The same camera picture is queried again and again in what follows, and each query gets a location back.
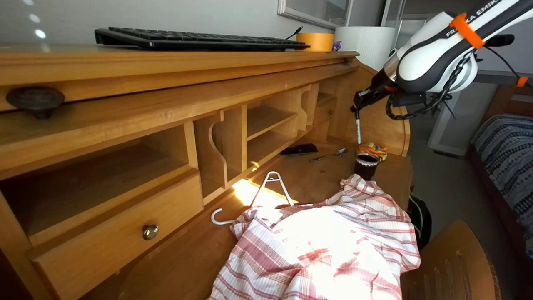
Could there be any orange tape roll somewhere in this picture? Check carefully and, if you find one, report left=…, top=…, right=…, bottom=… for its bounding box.
left=296, top=32, right=335, bottom=53

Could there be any black bag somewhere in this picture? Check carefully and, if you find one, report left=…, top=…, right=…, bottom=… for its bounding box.
left=408, top=193, right=433, bottom=250

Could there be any white paper towel roll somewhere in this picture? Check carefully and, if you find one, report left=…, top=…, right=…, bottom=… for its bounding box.
left=334, top=26, right=396, bottom=72

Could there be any flat black case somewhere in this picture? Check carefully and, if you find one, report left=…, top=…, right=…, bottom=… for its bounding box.
left=280, top=143, right=319, bottom=157

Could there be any white plastic clothes hanger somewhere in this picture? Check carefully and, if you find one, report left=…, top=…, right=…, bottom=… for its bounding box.
left=210, top=171, right=299, bottom=226

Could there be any bed with patterned blanket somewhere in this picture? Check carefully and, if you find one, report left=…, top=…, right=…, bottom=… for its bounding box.
left=466, top=85, right=533, bottom=261

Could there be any dark brown cup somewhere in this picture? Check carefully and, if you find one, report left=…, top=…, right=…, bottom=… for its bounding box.
left=354, top=153, right=380, bottom=181

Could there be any metal spoon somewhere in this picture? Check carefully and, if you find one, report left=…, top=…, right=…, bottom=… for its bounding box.
left=309, top=147, right=349, bottom=163

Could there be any white table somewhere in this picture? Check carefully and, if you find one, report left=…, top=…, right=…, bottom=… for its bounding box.
left=428, top=70, right=533, bottom=158

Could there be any black keyboard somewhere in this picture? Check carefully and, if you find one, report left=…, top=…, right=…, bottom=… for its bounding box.
left=95, top=27, right=311, bottom=52

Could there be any red white striped shirt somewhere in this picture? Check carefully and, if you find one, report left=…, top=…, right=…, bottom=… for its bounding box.
left=207, top=173, right=421, bottom=300

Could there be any wooden chair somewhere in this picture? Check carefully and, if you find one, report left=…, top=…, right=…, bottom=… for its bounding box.
left=400, top=220, right=501, bottom=300

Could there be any small wooden drawer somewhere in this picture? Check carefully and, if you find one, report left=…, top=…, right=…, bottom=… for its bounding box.
left=314, top=104, right=339, bottom=143

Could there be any wooden roll-top desk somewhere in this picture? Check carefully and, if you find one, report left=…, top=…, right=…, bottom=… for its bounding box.
left=0, top=43, right=413, bottom=300

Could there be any grey framed window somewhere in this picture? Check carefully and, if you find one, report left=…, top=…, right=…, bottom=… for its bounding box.
left=277, top=0, right=355, bottom=30

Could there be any large wooden drawer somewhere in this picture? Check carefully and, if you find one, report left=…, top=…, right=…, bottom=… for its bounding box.
left=28, top=171, right=205, bottom=300

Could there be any dark round wooden knob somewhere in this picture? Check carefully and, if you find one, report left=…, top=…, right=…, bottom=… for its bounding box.
left=5, top=85, right=65, bottom=120

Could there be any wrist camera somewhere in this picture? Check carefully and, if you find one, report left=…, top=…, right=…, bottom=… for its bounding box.
left=390, top=92, right=428, bottom=108

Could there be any colourful patterned bowl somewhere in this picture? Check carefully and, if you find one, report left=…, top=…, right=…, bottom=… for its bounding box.
left=357, top=142, right=388, bottom=163

